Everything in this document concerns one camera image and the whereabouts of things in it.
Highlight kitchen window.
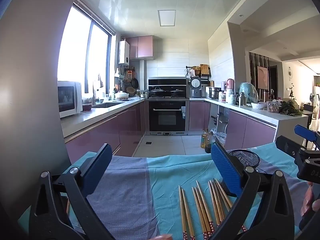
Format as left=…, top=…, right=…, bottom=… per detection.
left=57, top=2, right=117, bottom=95

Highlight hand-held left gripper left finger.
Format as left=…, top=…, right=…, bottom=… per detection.
left=29, top=144, right=113, bottom=240

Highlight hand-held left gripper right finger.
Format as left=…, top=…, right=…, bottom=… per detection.
left=211, top=142, right=297, bottom=240

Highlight row of wooden chopsticks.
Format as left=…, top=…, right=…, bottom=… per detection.
left=178, top=179, right=248, bottom=240

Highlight kitchen faucet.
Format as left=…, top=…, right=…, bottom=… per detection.
left=91, top=85, right=99, bottom=105

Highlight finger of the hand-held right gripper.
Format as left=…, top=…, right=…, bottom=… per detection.
left=275, top=135, right=304, bottom=164
left=294, top=124, right=320, bottom=150

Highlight black wok with lid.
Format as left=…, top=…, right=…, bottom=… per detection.
left=149, top=86, right=172, bottom=98

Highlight kitchen sink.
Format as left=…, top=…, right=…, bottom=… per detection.
left=92, top=102, right=125, bottom=108

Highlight purple base cabinet run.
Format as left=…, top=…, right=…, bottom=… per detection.
left=64, top=99, right=147, bottom=164
left=189, top=100, right=277, bottom=150

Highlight white water heater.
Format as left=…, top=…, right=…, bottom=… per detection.
left=118, top=40, right=130, bottom=65

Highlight person's right hand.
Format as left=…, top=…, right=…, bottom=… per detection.
left=301, top=180, right=320, bottom=217

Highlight green appliance in plastic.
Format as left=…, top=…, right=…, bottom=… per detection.
left=239, top=82, right=259, bottom=104

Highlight black mesh holder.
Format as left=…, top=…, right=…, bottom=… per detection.
left=229, top=149, right=260, bottom=168

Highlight white casserole pot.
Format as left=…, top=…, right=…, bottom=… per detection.
left=114, top=91, right=130, bottom=101

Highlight yellow cooking oil bottle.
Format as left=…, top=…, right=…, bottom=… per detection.
left=200, top=129, right=210, bottom=149

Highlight white plastic bag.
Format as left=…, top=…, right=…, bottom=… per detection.
left=214, top=131, right=227, bottom=150

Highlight teal and grey tablecloth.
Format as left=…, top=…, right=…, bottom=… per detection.
left=17, top=141, right=320, bottom=240

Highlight leafy green vegetables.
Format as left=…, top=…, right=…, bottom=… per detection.
left=279, top=100, right=303, bottom=117

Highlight black built-in oven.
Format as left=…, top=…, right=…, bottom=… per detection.
left=145, top=98, right=190, bottom=136

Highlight silver rice cooker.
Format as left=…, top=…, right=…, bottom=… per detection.
left=190, top=76, right=203, bottom=98

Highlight steel stockpot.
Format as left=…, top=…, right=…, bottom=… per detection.
left=209, top=87, right=222, bottom=100

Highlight ceiling light panel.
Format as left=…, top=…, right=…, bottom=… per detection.
left=157, top=10, right=176, bottom=27

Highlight purple wall cabinet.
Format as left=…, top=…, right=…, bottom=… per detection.
left=126, top=35, right=154, bottom=60

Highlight white countertop oven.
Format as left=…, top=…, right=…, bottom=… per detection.
left=57, top=81, right=83, bottom=118

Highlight framed wall picture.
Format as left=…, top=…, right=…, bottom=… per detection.
left=257, top=66, right=269, bottom=90

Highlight clear food container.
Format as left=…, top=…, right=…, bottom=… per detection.
left=266, top=101, right=282, bottom=114

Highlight grey refrigerator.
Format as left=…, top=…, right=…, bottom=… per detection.
left=0, top=0, right=84, bottom=220

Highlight dark cooking oil bottle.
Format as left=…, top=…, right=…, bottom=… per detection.
left=205, top=131, right=217, bottom=154

